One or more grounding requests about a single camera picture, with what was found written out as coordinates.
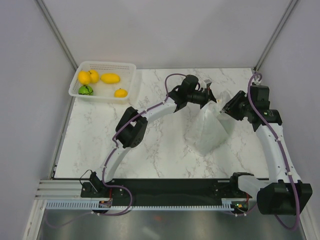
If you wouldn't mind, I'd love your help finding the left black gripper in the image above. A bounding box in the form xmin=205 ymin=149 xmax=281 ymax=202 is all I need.
xmin=187 ymin=88 xmax=225 ymax=114

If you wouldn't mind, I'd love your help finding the white lemon-print plastic bag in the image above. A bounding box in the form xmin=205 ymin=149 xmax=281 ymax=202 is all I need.
xmin=194 ymin=91 xmax=235 ymax=156

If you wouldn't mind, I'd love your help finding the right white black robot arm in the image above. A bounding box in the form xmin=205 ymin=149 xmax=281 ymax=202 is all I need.
xmin=222 ymin=84 xmax=313 ymax=216

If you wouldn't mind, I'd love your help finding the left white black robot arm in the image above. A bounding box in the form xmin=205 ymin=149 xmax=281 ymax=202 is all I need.
xmin=89 ymin=73 xmax=217 ymax=197

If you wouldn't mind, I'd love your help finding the small yellow fake citrus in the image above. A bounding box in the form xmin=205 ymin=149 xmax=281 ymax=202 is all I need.
xmin=114 ymin=88 xmax=128 ymax=98

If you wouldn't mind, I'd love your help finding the yellow fake mango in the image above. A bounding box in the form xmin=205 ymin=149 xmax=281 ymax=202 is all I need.
xmin=100 ymin=73 xmax=121 ymax=84

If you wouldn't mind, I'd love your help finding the small yellow fake lemon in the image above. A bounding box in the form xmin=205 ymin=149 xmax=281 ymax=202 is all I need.
xmin=88 ymin=69 xmax=100 ymax=84

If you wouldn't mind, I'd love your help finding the green black-striped fake fruit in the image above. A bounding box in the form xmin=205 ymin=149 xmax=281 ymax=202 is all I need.
xmin=78 ymin=85 xmax=94 ymax=96

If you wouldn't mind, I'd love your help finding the large yellow fake lemon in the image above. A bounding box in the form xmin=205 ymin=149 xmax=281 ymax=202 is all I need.
xmin=77 ymin=71 xmax=91 ymax=85

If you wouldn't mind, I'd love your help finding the white plastic fruit basket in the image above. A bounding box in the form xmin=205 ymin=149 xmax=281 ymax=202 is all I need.
xmin=68 ymin=61 xmax=141 ymax=104

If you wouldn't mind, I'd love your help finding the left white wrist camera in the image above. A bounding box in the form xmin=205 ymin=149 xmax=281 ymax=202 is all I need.
xmin=203 ymin=79 xmax=212 ymax=91

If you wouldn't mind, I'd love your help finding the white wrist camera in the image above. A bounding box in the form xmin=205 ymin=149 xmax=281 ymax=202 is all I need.
xmin=203 ymin=79 xmax=212 ymax=91
xmin=252 ymin=75 xmax=262 ymax=85

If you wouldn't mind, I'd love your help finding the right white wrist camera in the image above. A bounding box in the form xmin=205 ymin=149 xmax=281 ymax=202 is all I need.
xmin=252 ymin=75 xmax=262 ymax=85

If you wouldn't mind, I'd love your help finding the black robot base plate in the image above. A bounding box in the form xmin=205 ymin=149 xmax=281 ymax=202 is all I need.
xmin=80 ymin=178 xmax=252 ymax=206

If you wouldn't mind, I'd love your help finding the right aluminium frame post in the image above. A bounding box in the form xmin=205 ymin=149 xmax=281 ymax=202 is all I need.
xmin=251 ymin=0 xmax=300 ymax=74

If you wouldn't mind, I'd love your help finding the aluminium frame post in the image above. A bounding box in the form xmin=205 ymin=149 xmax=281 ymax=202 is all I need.
xmin=251 ymin=0 xmax=300 ymax=74
xmin=34 ymin=0 xmax=78 ymax=71

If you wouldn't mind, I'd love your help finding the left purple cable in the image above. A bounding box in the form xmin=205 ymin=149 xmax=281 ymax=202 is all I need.
xmin=101 ymin=73 xmax=187 ymax=187

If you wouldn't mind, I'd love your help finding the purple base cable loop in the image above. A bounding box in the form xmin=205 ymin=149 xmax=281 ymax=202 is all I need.
xmin=93 ymin=184 xmax=136 ymax=217

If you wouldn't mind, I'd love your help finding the white slotted cable duct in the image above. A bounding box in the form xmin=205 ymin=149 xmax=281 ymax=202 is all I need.
xmin=45 ymin=199 xmax=236 ymax=211

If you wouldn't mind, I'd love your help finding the left aluminium frame post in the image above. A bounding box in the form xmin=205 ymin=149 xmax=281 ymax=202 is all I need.
xmin=34 ymin=0 xmax=78 ymax=71

